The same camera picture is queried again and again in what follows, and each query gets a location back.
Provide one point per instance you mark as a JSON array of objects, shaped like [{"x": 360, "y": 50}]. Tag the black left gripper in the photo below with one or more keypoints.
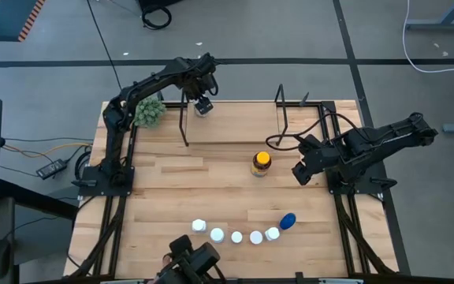
[{"x": 204, "y": 105}]

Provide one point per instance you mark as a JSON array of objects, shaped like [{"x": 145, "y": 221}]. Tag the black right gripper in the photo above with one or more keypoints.
[{"x": 315, "y": 152}]

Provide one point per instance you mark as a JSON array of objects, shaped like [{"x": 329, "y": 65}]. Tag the brown bottle with yellow cap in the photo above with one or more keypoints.
[{"x": 262, "y": 158}]

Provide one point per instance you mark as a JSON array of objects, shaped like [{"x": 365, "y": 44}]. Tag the clear bottle with blue cap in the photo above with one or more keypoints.
[{"x": 287, "y": 221}]

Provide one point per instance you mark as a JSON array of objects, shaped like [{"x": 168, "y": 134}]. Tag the small white medicine bottle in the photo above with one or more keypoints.
[{"x": 198, "y": 225}]

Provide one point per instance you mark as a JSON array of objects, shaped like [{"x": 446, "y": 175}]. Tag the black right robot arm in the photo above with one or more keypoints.
[{"x": 388, "y": 136}]

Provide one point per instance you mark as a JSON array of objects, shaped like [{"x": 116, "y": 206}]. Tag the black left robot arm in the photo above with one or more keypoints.
[{"x": 160, "y": 77}]

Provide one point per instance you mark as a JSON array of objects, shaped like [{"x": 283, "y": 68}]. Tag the small green potted plant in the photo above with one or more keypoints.
[{"x": 149, "y": 112}]

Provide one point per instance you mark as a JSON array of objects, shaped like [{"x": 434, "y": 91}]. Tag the black power adapter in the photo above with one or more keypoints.
[{"x": 51, "y": 169}]

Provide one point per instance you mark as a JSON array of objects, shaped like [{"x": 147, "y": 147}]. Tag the teal mat orange striped edge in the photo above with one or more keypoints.
[{"x": 2, "y": 19}]

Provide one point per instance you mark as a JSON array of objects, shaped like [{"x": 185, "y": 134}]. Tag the wooden shelf with black frame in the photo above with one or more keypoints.
[{"x": 231, "y": 122}]

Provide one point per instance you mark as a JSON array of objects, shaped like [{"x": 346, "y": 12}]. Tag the black aluminium table frame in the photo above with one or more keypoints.
[{"x": 340, "y": 221}]

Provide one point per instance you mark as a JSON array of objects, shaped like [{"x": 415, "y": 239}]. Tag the blue-grey table frame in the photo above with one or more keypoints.
[{"x": 440, "y": 24}]

